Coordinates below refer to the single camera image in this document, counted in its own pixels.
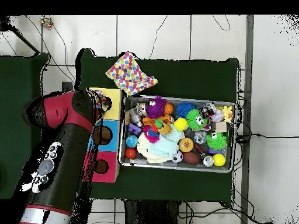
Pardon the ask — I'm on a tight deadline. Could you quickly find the blue globe ball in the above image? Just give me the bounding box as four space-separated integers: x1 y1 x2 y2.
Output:
126 135 140 149

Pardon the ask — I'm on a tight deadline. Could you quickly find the light teal cloth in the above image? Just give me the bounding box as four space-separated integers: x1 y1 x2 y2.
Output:
139 129 184 164

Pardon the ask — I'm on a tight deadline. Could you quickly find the shallow clear bin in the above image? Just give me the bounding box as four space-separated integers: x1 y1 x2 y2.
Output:
119 95 237 173

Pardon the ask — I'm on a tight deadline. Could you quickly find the yellow ball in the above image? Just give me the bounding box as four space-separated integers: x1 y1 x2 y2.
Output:
174 117 188 131
213 153 227 168

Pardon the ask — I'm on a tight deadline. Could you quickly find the blue spiky ball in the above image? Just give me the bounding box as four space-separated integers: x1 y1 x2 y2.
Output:
176 102 196 118

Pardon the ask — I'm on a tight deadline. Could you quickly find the small orange basketball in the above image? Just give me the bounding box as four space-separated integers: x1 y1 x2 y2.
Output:
164 102 175 116

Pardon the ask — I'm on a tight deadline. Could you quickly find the green spiky ball with eyes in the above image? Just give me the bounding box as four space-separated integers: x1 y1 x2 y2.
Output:
186 108 208 131

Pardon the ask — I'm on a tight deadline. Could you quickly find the green covered side table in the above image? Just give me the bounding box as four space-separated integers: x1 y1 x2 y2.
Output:
0 53 50 201

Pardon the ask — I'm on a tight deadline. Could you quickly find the dark green table cloth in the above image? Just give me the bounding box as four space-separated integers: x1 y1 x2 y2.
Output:
74 48 240 206

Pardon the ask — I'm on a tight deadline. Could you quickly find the colourful patterned cloth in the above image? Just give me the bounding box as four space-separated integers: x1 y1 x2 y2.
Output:
105 51 159 96

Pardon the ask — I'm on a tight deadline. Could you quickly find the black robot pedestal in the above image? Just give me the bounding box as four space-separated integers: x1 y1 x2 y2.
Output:
122 199 180 224

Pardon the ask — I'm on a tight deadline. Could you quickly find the purple spiky monster toy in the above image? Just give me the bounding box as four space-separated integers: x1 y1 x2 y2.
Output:
145 96 168 120

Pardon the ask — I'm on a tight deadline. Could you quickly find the wooden box with three holes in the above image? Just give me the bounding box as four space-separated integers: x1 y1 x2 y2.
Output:
84 87 124 184

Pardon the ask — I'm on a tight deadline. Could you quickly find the small brown football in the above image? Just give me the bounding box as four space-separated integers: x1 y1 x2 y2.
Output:
183 151 201 165

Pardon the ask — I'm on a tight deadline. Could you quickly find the small colourful toy on floor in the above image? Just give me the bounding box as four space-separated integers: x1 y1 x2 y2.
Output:
39 16 54 30

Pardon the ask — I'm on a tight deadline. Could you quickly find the small soccer ball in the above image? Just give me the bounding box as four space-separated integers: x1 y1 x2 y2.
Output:
172 151 184 164

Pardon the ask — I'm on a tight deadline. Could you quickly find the brown monkey toy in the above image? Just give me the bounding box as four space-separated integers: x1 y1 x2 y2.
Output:
156 120 175 136

